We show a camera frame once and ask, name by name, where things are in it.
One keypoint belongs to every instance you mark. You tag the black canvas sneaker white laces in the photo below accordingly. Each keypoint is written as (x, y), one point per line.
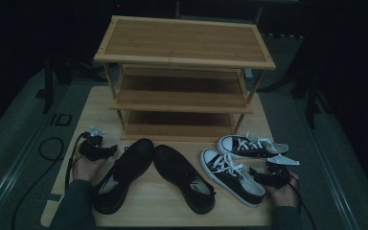
(225, 180)
(236, 145)

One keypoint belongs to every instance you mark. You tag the small white object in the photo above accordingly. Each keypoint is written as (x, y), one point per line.
(248, 74)

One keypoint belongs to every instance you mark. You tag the black metal stand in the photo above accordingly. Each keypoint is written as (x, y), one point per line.
(48, 89)

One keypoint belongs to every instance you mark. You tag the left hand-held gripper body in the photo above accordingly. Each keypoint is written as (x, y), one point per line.
(91, 148)

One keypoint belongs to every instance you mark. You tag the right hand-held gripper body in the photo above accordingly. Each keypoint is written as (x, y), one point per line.
(276, 174)

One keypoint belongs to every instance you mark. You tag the person's left hand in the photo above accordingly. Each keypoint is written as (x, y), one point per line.
(84, 169)

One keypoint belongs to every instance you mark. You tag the wooden three-tier shoe rack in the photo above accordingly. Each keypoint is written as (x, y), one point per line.
(185, 41)

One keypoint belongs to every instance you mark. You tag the person's right hand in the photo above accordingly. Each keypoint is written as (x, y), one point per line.
(284, 195)

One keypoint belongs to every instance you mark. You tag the black leather shoe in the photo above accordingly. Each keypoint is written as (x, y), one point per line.
(134, 159)
(172, 166)

